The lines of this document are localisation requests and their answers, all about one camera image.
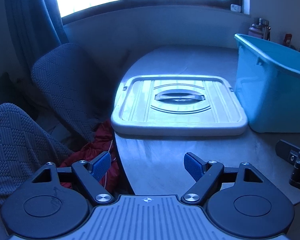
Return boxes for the white bin lid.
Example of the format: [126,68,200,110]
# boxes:
[111,75,248,137]

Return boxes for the red jacket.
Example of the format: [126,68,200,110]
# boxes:
[60,119,121,194]

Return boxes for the grey fabric chair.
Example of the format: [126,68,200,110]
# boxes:
[31,43,116,142]
[0,103,72,208]

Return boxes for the teal plastic storage bin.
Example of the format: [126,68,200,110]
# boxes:
[235,34,300,133]

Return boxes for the steel thermos flask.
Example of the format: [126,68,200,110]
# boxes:
[259,18,271,41]

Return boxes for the small white windowsill box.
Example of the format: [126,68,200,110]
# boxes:
[230,4,242,13]

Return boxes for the blue curtain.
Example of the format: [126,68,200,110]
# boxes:
[5,0,69,70]

